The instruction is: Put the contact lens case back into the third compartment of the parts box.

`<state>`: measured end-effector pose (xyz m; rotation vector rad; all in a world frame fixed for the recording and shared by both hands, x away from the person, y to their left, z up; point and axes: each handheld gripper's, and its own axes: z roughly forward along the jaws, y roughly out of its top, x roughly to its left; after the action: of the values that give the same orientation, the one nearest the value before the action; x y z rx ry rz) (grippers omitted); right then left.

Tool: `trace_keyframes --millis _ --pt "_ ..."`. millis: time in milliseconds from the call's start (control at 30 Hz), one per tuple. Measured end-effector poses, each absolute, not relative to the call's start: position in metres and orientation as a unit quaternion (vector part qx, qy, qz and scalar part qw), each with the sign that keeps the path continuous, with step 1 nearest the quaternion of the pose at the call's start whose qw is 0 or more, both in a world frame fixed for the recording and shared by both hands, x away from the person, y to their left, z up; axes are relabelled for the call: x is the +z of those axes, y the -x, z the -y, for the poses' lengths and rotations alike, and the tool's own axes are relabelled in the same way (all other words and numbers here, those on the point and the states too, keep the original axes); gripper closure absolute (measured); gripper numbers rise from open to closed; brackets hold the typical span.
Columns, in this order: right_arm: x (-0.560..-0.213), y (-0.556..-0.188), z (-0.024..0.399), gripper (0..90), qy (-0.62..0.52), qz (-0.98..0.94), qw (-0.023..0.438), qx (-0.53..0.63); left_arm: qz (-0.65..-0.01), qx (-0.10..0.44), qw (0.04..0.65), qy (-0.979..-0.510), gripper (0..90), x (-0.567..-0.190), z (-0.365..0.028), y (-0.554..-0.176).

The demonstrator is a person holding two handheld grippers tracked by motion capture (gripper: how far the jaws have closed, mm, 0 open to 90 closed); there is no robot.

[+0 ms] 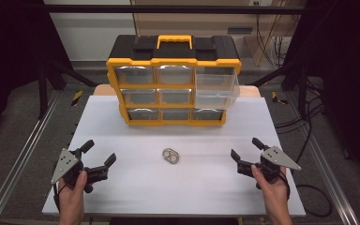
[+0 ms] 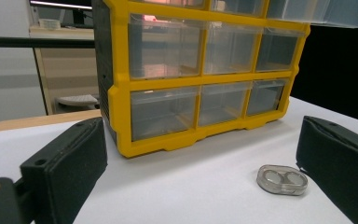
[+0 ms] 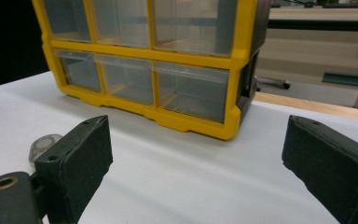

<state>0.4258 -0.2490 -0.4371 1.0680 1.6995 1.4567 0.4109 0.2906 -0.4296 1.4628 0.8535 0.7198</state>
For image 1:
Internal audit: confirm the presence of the black metal stand strut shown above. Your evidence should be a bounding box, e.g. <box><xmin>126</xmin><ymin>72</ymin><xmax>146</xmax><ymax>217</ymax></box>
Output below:
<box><xmin>37</xmin><ymin>57</ymin><xmax>98</xmax><ymax>120</ymax></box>
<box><xmin>248</xmin><ymin>60</ymin><xmax>311</xmax><ymax>120</ymax></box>

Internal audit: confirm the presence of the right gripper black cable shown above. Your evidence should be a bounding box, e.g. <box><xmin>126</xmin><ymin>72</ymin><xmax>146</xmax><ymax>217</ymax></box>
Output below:
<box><xmin>278</xmin><ymin>170</ymin><xmax>293</xmax><ymax>202</ymax></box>

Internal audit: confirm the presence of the yellow black hazard tape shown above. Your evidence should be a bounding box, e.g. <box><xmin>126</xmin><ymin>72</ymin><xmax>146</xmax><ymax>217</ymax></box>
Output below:
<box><xmin>70</xmin><ymin>89</ymin><xmax>84</xmax><ymax>107</ymax></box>
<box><xmin>271</xmin><ymin>90</ymin><xmax>290</xmax><ymax>106</ymax></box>

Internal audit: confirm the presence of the set of small clear drawers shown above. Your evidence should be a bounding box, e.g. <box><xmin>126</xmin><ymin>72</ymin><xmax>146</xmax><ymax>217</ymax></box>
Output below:
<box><xmin>114</xmin><ymin>65</ymin><xmax>225</xmax><ymax>122</ymax></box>

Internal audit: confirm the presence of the black floor cable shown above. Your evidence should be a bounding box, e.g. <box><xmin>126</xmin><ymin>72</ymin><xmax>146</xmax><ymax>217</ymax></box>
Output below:
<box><xmin>274</xmin><ymin>78</ymin><xmax>334</xmax><ymax>218</ymax></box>

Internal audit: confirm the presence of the large clear plastic drawer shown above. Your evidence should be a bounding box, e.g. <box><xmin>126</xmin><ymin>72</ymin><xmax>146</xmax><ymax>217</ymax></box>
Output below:
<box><xmin>195</xmin><ymin>66</ymin><xmax>241</xmax><ymax>111</ymax></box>

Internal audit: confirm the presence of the black curtain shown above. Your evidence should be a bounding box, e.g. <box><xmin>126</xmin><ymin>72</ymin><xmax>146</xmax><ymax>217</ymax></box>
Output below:
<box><xmin>282</xmin><ymin>0</ymin><xmax>360</xmax><ymax>181</ymax></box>
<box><xmin>0</xmin><ymin>0</ymin><xmax>73</xmax><ymax>144</ymax></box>

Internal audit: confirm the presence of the black horizontal frame bar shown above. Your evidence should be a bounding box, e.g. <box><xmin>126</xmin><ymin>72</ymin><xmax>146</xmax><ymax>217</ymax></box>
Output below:
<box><xmin>42</xmin><ymin>4</ymin><xmax>308</xmax><ymax>15</ymax></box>

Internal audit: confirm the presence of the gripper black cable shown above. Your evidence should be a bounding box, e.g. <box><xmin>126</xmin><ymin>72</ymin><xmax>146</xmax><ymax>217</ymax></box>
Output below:
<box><xmin>278</xmin><ymin>170</ymin><xmax>293</xmax><ymax>202</ymax></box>
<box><xmin>52</xmin><ymin>182</ymin><xmax>68</xmax><ymax>212</ymax></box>

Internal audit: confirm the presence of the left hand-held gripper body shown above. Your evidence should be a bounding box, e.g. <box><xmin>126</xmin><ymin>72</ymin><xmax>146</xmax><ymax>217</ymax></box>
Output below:
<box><xmin>50</xmin><ymin>147</ymin><xmax>110</xmax><ymax>194</ymax></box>

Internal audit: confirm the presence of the bundle of hanging cables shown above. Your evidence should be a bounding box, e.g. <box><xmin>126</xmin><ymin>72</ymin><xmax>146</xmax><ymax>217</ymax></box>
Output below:
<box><xmin>254</xmin><ymin>1</ymin><xmax>298</xmax><ymax>68</ymax></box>

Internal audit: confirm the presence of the light wooden board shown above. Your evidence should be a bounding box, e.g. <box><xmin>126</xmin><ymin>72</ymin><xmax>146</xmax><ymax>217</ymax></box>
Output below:
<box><xmin>92</xmin><ymin>83</ymin><xmax>262</xmax><ymax>98</ymax></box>

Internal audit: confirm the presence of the person's right hand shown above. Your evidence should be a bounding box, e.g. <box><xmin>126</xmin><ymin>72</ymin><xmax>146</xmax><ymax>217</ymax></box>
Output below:
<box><xmin>250</xmin><ymin>164</ymin><xmax>291</xmax><ymax>210</ymax></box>

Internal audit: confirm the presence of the person's left hand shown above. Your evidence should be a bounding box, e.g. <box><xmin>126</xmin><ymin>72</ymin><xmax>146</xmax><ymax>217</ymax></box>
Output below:
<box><xmin>57</xmin><ymin>170</ymin><xmax>89</xmax><ymax>211</ymax></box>

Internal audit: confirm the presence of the aluminium rail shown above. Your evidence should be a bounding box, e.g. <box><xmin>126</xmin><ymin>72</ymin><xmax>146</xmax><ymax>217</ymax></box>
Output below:
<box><xmin>284</xmin><ymin>92</ymin><xmax>360</xmax><ymax>225</ymax></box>
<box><xmin>0</xmin><ymin>89</ymin><xmax>61</xmax><ymax>225</ymax></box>

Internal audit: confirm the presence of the yellow black organizer cabinet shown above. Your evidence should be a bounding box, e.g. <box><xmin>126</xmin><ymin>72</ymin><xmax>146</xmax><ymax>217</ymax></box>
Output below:
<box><xmin>105</xmin><ymin>34</ymin><xmax>243</xmax><ymax>128</ymax></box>

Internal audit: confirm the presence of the grey oval metal part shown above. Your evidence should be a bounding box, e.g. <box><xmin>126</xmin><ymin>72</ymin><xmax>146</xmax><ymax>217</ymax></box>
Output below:
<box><xmin>161</xmin><ymin>147</ymin><xmax>181</xmax><ymax>165</ymax></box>

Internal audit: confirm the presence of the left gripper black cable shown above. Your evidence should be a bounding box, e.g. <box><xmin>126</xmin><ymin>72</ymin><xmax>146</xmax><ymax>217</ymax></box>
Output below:
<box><xmin>52</xmin><ymin>182</ymin><xmax>68</xmax><ymax>212</ymax></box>

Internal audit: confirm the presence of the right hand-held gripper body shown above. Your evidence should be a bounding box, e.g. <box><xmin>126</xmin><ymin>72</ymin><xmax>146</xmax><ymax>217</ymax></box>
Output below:
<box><xmin>236</xmin><ymin>145</ymin><xmax>303</xmax><ymax>190</ymax></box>

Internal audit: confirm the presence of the beige wooden cabinet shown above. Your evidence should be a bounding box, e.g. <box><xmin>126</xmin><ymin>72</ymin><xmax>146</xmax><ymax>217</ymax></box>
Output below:
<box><xmin>132</xmin><ymin>0</ymin><xmax>308</xmax><ymax>38</ymax></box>

